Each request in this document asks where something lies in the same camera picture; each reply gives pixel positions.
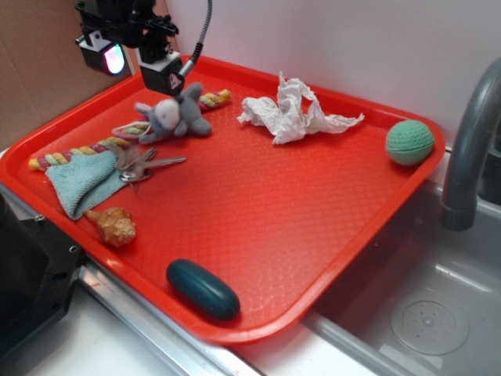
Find brown seashell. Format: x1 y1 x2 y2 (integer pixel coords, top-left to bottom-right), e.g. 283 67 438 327
84 208 136 248

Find brown cardboard panel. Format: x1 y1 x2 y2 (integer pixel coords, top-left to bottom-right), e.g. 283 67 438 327
1 1 131 149

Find crumpled white paper towel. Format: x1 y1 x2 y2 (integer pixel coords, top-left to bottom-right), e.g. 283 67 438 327
237 74 365 145

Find green rubber ball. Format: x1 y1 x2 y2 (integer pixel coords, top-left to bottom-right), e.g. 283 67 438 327
385 120 435 166

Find dark teal oval soap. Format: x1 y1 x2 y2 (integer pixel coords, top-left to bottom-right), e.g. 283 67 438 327
166 258 240 321

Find multicolor twisted rope toy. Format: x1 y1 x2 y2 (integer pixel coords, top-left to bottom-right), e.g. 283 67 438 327
29 89 232 171

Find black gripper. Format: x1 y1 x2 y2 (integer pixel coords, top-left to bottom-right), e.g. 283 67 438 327
75 1 184 96

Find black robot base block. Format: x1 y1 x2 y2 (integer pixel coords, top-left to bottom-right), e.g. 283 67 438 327
1 197 82 360

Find light blue cloth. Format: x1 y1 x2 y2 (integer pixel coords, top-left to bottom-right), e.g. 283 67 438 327
45 151 126 220

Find gray braided cable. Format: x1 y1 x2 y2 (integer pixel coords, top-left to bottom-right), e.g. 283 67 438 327
178 0 214 81

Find gray faucet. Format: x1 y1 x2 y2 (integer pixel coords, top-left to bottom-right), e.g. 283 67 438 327
440 60 500 231

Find red plastic tray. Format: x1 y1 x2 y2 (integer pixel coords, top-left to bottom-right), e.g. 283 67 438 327
1 57 445 345

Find gray sink basin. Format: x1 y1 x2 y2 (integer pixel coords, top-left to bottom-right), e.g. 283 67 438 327
304 183 500 375

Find gray plush animal toy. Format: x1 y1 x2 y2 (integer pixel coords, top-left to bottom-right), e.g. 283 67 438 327
135 82 212 144

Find silver keys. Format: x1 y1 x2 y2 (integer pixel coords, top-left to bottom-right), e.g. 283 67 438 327
113 146 187 186

